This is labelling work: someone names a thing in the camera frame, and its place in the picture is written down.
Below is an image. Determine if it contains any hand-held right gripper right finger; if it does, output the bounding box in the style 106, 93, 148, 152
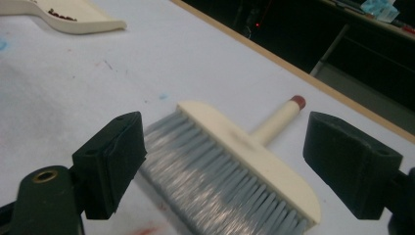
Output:
302, 111, 404, 220

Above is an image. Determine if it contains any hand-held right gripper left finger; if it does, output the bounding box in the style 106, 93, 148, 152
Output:
71, 111, 147, 220

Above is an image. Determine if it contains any cream brush with grey bristles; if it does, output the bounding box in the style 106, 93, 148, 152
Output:
139, 95, 322, 235

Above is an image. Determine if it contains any cream plastic dustpan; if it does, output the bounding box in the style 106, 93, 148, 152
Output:
0, 0, 127, 35

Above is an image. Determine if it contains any pile of red beans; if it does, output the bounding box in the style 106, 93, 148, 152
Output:
47, 8, 78, 23

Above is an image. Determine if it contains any desk with white legs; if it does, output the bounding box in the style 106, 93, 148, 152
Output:
309, 0, 415, 78

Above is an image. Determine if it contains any crumpled teal plastic bag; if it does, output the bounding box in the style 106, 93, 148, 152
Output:
359, 0, 401, 23

